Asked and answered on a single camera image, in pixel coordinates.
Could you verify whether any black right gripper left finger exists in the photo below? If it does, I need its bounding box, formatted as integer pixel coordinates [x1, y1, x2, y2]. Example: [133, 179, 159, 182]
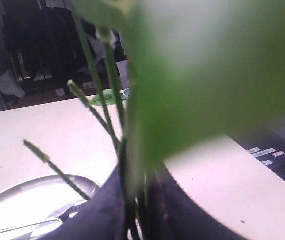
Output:
[38, 139, 133, 240]

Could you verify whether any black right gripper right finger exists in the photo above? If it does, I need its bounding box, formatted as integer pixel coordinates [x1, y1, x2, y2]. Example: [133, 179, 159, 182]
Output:
[147, 164, 244, 240]

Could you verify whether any stainless steel spork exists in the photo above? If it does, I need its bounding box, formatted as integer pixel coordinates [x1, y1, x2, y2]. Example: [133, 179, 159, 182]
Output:
[0, 200, 88, 234]

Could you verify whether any red artificial flower with stems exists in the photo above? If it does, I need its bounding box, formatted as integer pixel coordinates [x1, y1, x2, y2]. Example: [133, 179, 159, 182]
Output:
[23, 0, 285, 240]

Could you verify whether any round stainless steel plate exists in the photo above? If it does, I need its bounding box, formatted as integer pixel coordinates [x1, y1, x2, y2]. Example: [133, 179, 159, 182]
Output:
[0, 174, 103, 240]

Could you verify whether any green artificial leaf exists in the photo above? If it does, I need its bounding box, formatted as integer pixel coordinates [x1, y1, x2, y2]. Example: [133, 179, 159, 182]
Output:
[89, 89, 127, 106]

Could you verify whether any black box with labels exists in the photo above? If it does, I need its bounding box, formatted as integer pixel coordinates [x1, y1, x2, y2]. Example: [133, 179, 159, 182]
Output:
[229, 128, 285, 181]

